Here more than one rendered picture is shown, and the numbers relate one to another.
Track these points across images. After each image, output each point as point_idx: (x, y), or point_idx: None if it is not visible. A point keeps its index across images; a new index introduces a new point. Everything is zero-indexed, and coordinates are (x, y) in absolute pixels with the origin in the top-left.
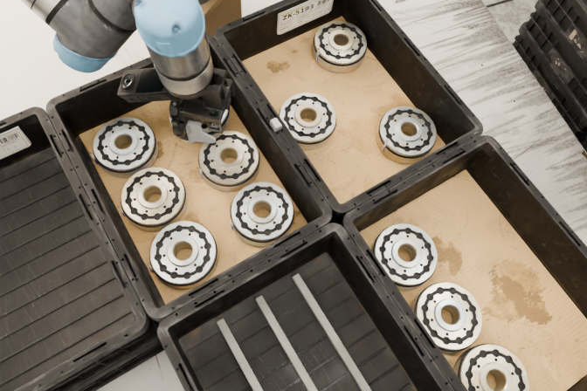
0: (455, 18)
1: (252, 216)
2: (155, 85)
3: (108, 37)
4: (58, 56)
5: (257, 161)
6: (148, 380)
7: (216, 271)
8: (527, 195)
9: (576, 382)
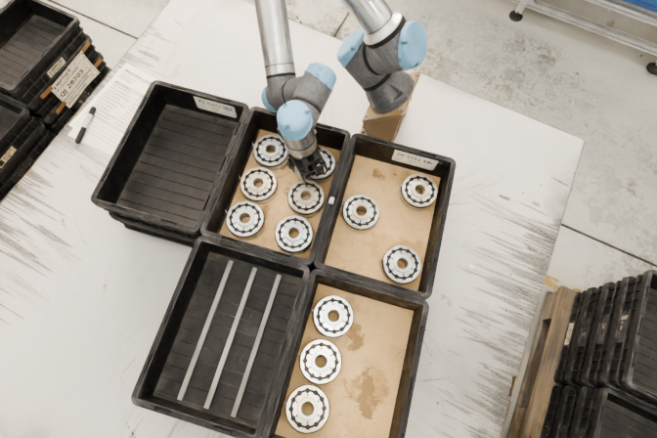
0: (525, 235)
1: (285, 231)
2: None
3: (281, 104)
4: None
5: (315, 209)
6: None
7: (251, 240)
8: (414, 349)
9: None
